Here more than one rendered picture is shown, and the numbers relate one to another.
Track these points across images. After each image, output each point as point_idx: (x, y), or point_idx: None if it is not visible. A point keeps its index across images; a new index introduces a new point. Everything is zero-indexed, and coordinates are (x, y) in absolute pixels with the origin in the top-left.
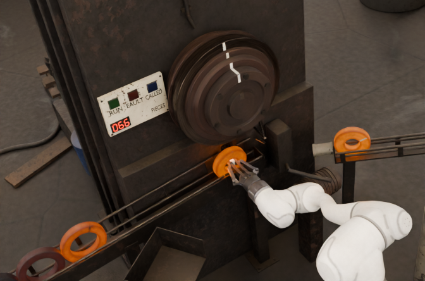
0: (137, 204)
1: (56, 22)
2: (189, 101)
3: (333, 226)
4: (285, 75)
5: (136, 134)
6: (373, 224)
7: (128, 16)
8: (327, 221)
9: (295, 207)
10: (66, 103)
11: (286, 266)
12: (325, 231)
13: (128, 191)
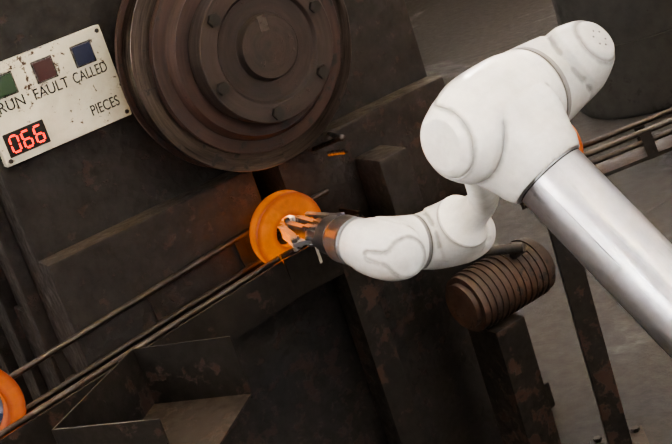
0: (94, 343)
1: None
2: (155, 48)
3: (587, 430)
4: (377, 60)
5: (67, 173)
6: (527, 50)
7: None
8: (573, 425)
9: (428, 241)
10: None
11: None
12: (570, 442)
13: (65, 304)
